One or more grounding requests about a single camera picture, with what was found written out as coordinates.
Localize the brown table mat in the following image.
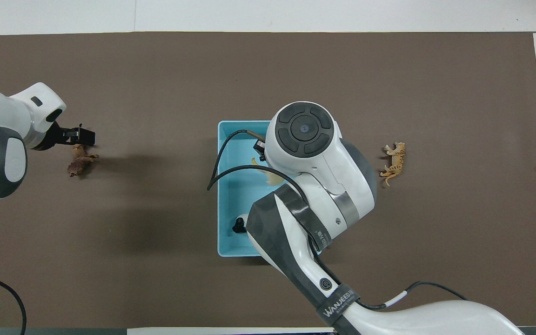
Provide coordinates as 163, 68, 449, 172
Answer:
0, 31, 536, 329

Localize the pale yellow horse toy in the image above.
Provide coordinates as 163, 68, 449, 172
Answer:
250, 157, 288, 186

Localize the light blue storage box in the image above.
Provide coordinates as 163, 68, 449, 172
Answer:
217, 120, 323, 257

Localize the black velcro cable strap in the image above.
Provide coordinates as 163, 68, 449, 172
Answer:
314, 275, 362, 322
274, 183, 335, 253

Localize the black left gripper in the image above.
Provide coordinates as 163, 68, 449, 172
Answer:
31, 120, 96, 152

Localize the brown lion toy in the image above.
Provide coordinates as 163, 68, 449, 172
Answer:
67, 144, 99, 178

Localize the orange striped tiger toy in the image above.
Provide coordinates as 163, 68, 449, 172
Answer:
379, 142, 407, 187

